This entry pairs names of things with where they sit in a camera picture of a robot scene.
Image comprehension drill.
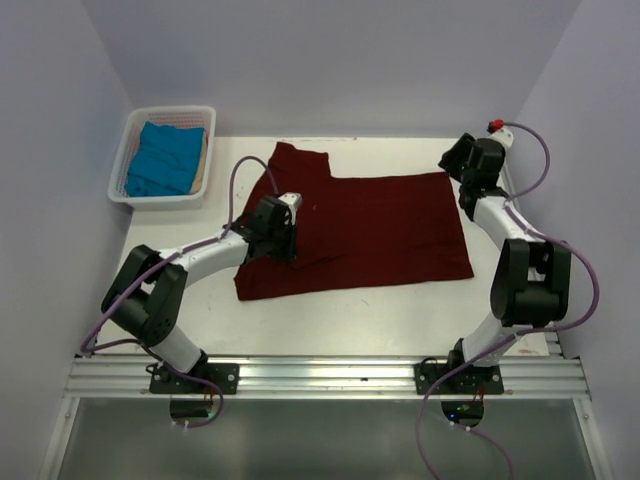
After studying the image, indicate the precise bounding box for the dark red t shirt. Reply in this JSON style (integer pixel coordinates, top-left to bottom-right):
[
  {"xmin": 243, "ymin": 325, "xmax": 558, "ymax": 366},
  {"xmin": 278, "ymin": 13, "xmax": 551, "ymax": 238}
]
[{"xmin": 234, "ymin": 142, "xmax": 474, "ymax": 301}]

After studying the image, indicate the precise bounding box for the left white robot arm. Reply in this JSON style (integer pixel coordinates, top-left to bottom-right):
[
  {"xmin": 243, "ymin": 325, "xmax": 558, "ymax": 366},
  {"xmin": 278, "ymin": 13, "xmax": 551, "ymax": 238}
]
[{"xmin": 101, "ymin": 193, "xmax": 302, "ymax": 393}]

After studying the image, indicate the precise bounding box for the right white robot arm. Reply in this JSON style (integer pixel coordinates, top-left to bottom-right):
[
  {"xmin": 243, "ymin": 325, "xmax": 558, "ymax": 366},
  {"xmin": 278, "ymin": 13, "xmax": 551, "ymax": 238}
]
[{"xmin": 439, "ymin": 127, "xmax": 571, "ymax": 393}]

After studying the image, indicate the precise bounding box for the blue t shirt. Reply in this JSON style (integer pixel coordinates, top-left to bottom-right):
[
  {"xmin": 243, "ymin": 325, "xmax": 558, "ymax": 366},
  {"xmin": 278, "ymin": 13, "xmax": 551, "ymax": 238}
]
[{"xmin": 124, "ymin": 121, "xmax": 208, "ymax": 198}]

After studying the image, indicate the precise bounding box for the white plastic basket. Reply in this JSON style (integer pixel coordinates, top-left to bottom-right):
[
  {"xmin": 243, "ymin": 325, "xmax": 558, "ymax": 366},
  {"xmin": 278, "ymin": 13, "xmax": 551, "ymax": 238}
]
[{"xmin": 108, "ymin": 106, "xmax": 216, "ymax": 211}]

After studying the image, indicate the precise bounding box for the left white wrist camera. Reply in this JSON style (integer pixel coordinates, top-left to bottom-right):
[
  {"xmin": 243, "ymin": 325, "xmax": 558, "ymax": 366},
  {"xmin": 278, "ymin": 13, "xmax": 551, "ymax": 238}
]
[{"xmin": 278, "ymin": 192, "xmax": 302, "ymax": 211}]

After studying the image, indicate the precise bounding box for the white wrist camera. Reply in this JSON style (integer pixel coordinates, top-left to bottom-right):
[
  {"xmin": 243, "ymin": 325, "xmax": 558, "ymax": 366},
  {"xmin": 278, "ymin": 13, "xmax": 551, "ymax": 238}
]
[
  {"xmin": 487, "ymin": 119, "xmax": 514, "ymax": 150},
  {"xmin": 278, "ymin": 192, "xmax": 302, "ymax": 211}
]

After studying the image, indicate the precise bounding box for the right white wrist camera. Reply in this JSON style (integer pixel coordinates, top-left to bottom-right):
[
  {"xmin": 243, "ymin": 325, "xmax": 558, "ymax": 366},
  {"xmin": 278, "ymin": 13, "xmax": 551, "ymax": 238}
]
[{"xmin": 487, "ymin": 119, "xmax": 514, "ymax": 150}]

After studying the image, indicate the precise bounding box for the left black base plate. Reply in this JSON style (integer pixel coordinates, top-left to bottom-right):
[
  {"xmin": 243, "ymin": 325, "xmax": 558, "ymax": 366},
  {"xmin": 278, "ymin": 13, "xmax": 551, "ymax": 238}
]
[{"xmin": 145, "ymin": 362, "xmax": 240, "ymax": 395}]

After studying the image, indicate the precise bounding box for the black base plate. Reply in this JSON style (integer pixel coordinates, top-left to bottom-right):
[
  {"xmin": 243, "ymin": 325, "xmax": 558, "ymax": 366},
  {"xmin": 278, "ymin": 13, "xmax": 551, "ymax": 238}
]
[
  {"xmin": 145, "ymin": 362, "xmax": 240, "ymax": 395},
  {"xmin": 413, "ymin": 357, "xmax": 505, "ymax": 395}
]

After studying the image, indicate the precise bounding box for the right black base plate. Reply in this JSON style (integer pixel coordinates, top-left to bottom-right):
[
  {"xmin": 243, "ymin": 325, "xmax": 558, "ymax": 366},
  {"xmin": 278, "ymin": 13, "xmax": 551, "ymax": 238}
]
[{"xmin": 413, "ymin": 357, "xmax": 505, "ymax": 395}]

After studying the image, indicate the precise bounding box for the aluminium mounting rail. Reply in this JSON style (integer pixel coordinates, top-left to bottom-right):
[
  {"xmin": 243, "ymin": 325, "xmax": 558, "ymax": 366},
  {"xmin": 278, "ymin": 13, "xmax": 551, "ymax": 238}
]
[{"xmin": 63, "ymin": 355, "xmax": 590, "ymax": 400}]

